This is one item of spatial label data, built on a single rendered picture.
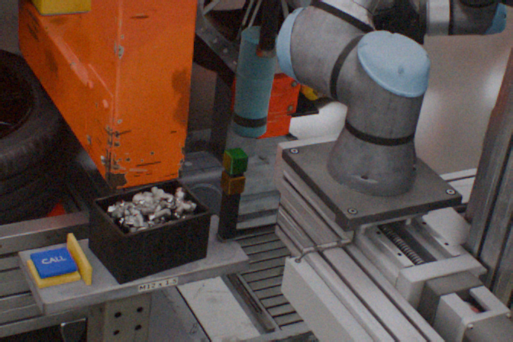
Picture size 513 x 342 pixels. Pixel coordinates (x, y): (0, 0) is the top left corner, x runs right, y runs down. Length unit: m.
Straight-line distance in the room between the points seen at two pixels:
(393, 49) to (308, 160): 0.25
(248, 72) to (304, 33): 0.70
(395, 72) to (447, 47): 2.78
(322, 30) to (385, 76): 0.15
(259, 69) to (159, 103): 0.37
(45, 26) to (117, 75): 0.48
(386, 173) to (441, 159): 1.85
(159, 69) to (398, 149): 0.58
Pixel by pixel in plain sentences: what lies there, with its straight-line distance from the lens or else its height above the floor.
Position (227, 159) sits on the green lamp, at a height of 0.65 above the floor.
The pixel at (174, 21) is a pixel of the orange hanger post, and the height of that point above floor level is 0.89.
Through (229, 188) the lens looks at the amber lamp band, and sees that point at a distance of 2.03.
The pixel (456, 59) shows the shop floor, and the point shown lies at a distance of 4.24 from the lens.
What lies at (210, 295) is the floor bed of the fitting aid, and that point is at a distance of 2.56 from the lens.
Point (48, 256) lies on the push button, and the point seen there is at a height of 0.48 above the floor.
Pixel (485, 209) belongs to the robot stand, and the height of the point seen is 0.81.
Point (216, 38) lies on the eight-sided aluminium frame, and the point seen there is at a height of 0.69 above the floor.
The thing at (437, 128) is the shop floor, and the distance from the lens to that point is 3.67.
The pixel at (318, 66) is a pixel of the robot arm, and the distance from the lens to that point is 1.64.
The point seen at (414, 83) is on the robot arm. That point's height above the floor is 1.01.
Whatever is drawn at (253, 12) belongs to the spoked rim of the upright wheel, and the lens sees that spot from 2.55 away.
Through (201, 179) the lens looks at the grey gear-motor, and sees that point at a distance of 2.41.
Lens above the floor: 1.68
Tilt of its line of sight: 31 degrees down
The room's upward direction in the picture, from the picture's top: 8 degrees clockwise
